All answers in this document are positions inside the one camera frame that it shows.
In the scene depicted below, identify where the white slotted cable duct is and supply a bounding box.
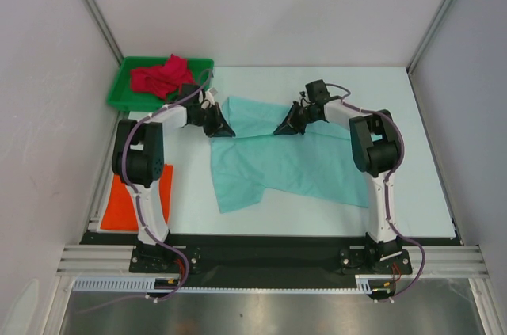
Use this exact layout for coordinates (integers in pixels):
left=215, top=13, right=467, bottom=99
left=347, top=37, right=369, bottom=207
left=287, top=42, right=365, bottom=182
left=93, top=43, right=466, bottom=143
left=73, top=276, right=372, bottom=295

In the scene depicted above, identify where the teal t shirt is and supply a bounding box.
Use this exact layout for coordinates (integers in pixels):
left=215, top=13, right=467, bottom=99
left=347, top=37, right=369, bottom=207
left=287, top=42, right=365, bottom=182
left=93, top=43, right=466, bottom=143
left=211, top=97, right=368, bottom=213

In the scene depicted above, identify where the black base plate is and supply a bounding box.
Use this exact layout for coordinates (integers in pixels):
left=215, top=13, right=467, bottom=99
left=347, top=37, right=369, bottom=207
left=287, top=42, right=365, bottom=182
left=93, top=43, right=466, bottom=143
left=80, top=231, right=460, bottom=290

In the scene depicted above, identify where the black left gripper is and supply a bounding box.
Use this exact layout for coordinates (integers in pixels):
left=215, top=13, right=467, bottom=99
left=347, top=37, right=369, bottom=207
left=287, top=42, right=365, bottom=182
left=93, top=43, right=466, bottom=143
left=190, top=102, right=234, bottom=138

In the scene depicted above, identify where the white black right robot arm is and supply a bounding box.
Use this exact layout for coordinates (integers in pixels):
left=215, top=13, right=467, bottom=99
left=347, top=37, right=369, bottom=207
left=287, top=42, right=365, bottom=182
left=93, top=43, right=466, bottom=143
left=273, top=79, right=405, bottom=272

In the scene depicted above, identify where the left vertical aluminium post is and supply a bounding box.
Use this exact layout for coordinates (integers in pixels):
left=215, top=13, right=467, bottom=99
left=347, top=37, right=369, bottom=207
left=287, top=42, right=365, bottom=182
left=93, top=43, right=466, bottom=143
left=82, top=0, right=124, bottom=66

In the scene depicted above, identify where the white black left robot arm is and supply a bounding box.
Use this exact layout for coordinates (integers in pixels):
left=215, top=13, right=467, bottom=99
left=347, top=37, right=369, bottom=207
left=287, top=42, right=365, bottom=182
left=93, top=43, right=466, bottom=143
left=112, top=83, right=235, bottom=273

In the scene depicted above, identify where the vertical aluminium post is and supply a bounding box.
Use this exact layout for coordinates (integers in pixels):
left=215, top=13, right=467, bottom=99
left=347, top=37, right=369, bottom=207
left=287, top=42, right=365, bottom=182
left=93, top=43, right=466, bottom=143
left=406, top=0, right=456, bottom=77
left=82, top=0, right=124, bottom=66

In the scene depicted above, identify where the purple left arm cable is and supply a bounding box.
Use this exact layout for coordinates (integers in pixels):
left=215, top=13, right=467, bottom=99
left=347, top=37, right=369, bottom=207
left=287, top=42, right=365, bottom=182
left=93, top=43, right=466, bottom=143
left=74, top=67, right=215, bottom=314

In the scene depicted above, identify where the right vertical aluminium post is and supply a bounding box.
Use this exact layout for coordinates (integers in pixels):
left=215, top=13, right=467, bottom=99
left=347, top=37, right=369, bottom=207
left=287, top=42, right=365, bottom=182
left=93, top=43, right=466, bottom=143
left=406, top=0, right=456, bottom=77

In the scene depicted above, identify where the left side aluminium rail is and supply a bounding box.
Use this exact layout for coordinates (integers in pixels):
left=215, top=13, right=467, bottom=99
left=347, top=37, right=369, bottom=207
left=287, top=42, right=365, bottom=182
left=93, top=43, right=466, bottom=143
left=84, top=112, right=126, bottom=232

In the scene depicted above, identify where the right side aluminium rail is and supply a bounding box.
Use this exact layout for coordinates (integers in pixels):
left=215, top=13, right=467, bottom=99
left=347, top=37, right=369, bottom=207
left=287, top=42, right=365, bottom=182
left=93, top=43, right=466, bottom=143
left=406, top=70, right=463, bottom=245

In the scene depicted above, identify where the aluminium frame rail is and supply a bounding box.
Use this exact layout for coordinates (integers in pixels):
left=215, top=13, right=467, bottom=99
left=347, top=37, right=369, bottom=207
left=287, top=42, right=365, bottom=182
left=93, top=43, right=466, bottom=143
left=56, top=245, right=489, bottom=278

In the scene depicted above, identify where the green plastic tray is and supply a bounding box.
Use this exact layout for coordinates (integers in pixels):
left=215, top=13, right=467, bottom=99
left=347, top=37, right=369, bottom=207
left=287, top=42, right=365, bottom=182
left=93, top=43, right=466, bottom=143
left=107, top=56, right=215, bottom=112

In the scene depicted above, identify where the orange folded t shirt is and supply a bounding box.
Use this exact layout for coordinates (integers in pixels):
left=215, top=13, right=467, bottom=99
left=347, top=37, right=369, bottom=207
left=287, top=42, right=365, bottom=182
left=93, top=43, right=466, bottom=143
left=99, top=164, right=173, bottom=232

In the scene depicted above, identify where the red crumpled t shirt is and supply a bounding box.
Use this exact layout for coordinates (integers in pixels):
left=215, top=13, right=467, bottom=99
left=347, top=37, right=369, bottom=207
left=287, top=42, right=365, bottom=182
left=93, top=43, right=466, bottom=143
left=130, top=55, right=196, bottom=100

